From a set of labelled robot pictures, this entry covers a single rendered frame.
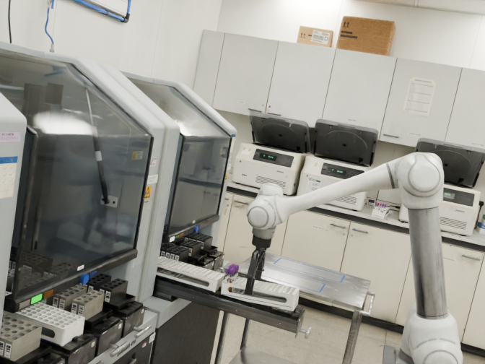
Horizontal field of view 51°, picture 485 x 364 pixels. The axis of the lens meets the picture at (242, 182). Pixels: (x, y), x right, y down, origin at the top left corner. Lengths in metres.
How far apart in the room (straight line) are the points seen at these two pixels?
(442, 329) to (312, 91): 3.07
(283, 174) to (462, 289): 1.67
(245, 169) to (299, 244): 0.79
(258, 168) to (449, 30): 2.04
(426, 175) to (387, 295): 2.76
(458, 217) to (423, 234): 2.50
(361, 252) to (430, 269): 2.52
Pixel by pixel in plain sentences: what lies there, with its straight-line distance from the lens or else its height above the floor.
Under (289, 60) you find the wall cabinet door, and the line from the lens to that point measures 4.65.
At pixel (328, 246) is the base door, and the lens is 4.33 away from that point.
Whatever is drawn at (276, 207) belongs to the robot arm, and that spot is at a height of 1.23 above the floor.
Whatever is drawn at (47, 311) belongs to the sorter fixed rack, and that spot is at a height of 0.87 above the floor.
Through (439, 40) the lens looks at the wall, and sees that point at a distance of 4.93.
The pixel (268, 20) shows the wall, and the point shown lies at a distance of 5.12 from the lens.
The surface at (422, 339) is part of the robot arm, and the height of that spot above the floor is 0.91.
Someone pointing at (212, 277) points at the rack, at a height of 0.86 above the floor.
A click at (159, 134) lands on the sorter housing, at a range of 1.86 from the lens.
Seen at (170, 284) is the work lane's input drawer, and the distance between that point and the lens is 2.13.
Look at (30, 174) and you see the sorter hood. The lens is 1.29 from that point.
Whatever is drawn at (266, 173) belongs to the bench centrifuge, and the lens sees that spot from 4.36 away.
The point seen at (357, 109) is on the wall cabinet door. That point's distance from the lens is 4.52.
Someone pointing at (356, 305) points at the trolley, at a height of 0.82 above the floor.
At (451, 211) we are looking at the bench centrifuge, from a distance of 4.28.
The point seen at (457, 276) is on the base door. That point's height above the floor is 0.59.
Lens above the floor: 1.54
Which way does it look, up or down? 8 degrees down
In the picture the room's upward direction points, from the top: 11 degrees clockwise
